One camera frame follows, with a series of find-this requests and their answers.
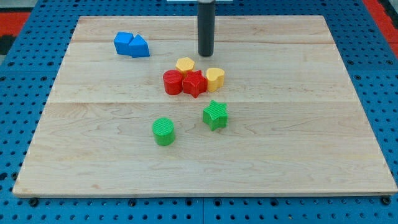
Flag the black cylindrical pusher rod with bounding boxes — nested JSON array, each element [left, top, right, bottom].
[[197, 0, 215, 57]]

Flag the red star block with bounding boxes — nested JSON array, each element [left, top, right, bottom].
[[183, 70, 207, 98]]

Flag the blue cube block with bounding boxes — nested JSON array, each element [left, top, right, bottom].
[[114, 32, 134, 55]]

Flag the blue triangle block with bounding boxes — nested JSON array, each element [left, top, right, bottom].
[[128, 34, 150, 58]]

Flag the green cylinder block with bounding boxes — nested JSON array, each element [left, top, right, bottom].
[[152, 117, 175, 146]]

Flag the red cylinder block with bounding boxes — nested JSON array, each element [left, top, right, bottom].
[[163, 70, 183, 95]]

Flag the green star block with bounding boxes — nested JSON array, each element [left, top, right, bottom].
[[203, 100, 228, 131]]

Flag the yellow heart block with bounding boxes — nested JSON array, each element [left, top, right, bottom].
[[206, 68, 225, 92]]

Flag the yellow hexagon block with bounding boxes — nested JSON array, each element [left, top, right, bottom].
[[175, 57, 195, 76]]

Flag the wooden board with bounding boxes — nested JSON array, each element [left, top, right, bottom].
[[12, 16, 397, 198]]

